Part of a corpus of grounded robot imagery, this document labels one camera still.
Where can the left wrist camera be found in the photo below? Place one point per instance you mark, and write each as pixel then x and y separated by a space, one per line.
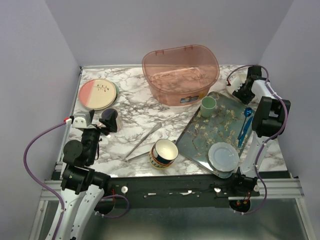
pixel 80 120

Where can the metal tongs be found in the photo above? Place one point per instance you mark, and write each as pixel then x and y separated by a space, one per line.
pixel 154 129

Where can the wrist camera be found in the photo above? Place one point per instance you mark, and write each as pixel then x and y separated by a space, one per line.
pixel 80 120
pixel 235 84

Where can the blue metallic spoon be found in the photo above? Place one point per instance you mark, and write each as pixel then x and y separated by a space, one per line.
pixel 247 112

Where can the green plate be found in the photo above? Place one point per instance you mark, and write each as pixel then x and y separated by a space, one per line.
pixel 117 91

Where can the cream divided plate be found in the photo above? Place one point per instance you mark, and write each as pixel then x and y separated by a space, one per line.
pixel 244 76

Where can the pink cream ceramic plate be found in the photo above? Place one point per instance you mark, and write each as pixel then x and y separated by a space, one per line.
pixel 84 94

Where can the colourful striped bowl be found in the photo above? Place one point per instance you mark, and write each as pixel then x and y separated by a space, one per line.
pixel 163 153

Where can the iridescent pink mug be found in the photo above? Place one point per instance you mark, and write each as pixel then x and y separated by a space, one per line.
pixel 118 120

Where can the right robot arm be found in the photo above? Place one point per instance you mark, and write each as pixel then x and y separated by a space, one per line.
pixel 268 123

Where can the blue metallic fork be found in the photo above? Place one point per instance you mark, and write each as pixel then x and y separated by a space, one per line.
pixel 244 132

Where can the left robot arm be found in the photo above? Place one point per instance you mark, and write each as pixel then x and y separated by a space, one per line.
pixel 82 187

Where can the pink transparent plastic bin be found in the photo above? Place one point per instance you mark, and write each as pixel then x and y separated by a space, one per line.
pixel 182 75

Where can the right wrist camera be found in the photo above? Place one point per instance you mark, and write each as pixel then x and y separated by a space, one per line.
pixel 235 84

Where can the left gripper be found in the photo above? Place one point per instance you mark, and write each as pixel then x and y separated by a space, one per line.
pixel 110 123

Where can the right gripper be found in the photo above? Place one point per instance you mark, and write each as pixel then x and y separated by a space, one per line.
pixel 245 100

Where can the yellow cream ceramic plate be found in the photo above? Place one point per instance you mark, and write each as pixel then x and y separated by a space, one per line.
pixel 103 93

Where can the green plastic cup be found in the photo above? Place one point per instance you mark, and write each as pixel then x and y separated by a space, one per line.
pixel 207 106

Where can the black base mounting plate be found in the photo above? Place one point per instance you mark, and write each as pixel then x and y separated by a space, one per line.
pixel 177 191

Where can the floral blossom tray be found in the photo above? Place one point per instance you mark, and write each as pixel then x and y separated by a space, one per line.
pixel 223 126

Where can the light blue saucer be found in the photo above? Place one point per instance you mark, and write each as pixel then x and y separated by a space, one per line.
pixel 223 157

